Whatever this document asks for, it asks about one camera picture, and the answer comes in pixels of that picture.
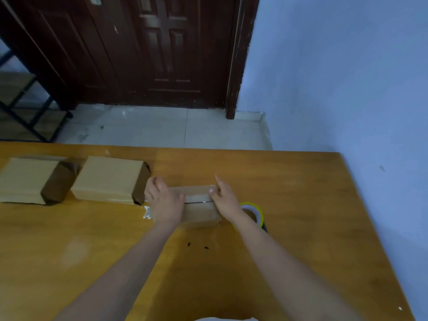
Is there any person's left hand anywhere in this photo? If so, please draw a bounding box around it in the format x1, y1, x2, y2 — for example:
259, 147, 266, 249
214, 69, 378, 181
144, 176, 185, 229

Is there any person's right forearm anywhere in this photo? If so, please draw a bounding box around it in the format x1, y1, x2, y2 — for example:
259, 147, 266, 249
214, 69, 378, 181
232, 215, 366, 321

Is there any black metal frame shelf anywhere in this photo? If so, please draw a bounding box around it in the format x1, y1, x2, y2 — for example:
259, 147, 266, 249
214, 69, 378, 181
0, 49, 74, 143

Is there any person's right hand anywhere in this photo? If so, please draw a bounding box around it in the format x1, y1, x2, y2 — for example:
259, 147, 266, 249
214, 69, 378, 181
209, 174, 248, 226

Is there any yellow-core clear tape roll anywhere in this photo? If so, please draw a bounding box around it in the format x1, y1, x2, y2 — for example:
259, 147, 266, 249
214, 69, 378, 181
234, 202, 269, 233

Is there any dark brown door frame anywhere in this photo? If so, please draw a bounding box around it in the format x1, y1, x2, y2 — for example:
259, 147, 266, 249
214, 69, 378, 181
225, 0, 261, 120

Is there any small taped cardboard box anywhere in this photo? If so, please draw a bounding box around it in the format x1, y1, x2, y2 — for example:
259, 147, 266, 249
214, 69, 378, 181
144, 185, 222, 230

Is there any person's left forearm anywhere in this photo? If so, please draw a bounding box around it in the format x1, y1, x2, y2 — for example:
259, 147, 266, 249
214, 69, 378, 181
55, 221, 183, 321

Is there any dark brown wooden door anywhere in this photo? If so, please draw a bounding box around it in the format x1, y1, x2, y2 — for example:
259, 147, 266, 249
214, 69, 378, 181
0, 0, 239, 111

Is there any large brown cardboard box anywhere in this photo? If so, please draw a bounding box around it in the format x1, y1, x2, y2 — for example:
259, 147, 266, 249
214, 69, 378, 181
70, 156, 152, 206
0, 156, 80, 206

